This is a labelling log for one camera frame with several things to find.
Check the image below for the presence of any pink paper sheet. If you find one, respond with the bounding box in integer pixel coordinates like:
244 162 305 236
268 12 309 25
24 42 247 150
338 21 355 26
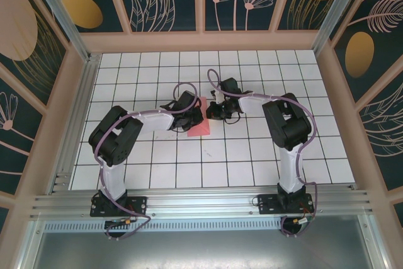
187 95 211 138

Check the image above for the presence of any grey sheet metal panel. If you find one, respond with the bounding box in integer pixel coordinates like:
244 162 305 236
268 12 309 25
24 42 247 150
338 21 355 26
25 214 389 269

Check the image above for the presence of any long aluminium frame rail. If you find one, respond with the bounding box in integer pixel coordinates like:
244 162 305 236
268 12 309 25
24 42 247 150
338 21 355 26
30 188 377 219

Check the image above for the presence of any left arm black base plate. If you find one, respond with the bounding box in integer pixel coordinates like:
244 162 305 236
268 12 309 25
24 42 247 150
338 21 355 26
90 195 148 218

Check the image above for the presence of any slotted metal cable duct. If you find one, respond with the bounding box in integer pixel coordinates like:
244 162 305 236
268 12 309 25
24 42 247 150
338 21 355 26
43 220 284 232

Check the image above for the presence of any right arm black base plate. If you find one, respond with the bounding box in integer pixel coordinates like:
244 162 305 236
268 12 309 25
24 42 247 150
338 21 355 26
257 193 315 216

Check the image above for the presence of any aluminium side rail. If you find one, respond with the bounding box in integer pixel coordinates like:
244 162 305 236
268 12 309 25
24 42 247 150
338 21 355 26
48 54 102 195

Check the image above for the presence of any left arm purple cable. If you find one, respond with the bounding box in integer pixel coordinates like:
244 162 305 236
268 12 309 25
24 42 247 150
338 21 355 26
94 83 198 242

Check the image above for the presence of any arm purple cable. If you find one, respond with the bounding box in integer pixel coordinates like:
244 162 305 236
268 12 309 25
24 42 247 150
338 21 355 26
207 69 318 239
94 83 198 242

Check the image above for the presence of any aluminium corner post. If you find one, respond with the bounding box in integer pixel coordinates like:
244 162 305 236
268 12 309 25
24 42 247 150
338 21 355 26
26 0 92 62
313 0 371 57

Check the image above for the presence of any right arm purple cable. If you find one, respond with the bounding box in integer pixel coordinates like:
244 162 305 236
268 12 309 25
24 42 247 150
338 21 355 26
207 69 318 239

